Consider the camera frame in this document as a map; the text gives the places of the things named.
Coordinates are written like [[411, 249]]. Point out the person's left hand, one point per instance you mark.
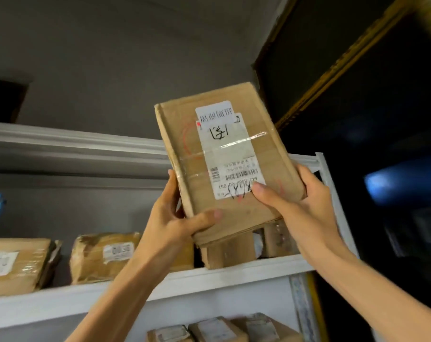
[[162, 231]]

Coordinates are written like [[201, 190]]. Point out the person's right hand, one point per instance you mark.
[[311, 220]]

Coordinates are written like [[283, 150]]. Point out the plain tall brown box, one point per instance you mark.
[[229, 252]]

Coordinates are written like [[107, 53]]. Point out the white metal shelf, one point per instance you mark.
[[219, 277]]

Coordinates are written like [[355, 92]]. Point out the taped brown parcel 0038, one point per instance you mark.
[[90, 260]]

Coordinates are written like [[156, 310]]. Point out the brown box red stamp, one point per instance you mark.
[[179, 138]]

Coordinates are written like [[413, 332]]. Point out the taped brown parcel 0410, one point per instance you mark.
[[19, 267]]

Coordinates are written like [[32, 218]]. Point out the person's left forearm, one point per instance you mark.
[[119, 302]]

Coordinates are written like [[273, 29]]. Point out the person's right forearm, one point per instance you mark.
[[379, 299]]

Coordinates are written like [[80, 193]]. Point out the small dark taped box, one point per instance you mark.
[[279, 240]]

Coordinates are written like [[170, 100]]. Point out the cardboard box with black handwriting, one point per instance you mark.
[[169, 334]]

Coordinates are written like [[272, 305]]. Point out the box with handwritten label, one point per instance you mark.
[[212, 331]]

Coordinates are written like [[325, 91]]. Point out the large dusty cardboard box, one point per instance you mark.
[[269, 329]]

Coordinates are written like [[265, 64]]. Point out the yellow sticker strip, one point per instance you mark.
[[315, 309]]

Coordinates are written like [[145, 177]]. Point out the yellow ceiling beam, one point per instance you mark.
[[343, 60]]

